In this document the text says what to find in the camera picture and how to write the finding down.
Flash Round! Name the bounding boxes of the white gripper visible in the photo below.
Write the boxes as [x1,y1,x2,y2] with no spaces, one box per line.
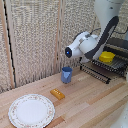
[80,55,92,65]

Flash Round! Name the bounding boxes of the yellow bowl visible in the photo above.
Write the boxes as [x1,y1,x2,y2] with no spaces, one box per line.
[98,50,116,64]

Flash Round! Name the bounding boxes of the blue cup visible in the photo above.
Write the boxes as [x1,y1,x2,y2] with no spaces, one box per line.
[60,66,74,84]

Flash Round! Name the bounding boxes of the orange yellow rectangular block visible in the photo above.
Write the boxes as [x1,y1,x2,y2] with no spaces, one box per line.
[50,88,66,100]

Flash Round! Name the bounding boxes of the woven rattan folding screen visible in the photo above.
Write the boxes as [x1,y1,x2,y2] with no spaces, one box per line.
[0,0,128,93]

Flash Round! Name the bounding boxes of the white floral rimmed plate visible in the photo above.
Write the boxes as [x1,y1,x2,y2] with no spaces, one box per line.
[7,94,56,128]

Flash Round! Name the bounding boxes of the black wire dish rack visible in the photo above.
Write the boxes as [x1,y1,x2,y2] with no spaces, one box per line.
[79,37,128,85]

